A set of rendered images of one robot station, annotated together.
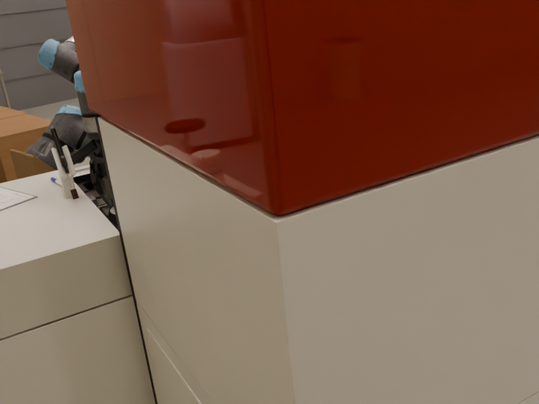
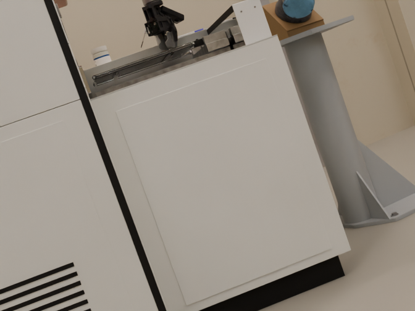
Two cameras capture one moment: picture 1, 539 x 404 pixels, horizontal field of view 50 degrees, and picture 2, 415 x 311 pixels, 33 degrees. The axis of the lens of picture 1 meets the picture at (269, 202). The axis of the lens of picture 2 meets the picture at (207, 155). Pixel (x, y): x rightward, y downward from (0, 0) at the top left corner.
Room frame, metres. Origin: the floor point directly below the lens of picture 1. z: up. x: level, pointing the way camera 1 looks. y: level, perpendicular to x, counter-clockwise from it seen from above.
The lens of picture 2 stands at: (2.41, -2.18, 0.71)
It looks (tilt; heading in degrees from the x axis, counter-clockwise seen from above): 5 degrees down; 110
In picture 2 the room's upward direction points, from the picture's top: 20 degrees counter-clockwise
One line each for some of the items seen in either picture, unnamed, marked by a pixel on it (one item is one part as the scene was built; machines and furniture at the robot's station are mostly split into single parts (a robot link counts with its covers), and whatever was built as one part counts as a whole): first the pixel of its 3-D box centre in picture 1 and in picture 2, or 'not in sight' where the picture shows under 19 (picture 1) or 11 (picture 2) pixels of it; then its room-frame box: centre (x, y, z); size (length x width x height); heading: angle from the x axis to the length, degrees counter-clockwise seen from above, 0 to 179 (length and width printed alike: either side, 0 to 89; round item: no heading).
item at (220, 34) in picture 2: not in sight; (213, 37); (1.70, 0.23, 0.89); 0.08 x 0.03 x 0.03; 28
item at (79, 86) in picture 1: (92, 92); not in sight; (1.47, 0.41, 1.21); 0.09 x 0.08 x 0.11; 174
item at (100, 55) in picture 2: not in sight; (102, 58); (1.09, 0.60, 1.01); 0.07 x 0.07 x 0.10
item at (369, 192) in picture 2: not in sight; (352, 120); (1.98, 0.82, 0.41); 0.51 x 0.44 x 0.82; 42
